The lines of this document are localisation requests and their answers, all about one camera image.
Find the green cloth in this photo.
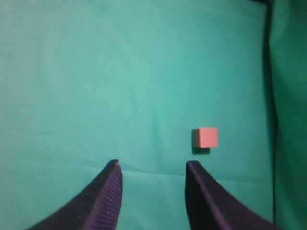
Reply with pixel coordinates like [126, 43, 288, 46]
[0, 0, 307, 230]

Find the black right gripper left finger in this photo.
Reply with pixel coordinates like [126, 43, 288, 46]
[29, 159, 123, 230]

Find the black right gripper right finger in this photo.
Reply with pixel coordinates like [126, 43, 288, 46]
[185, 160, 280, 230]

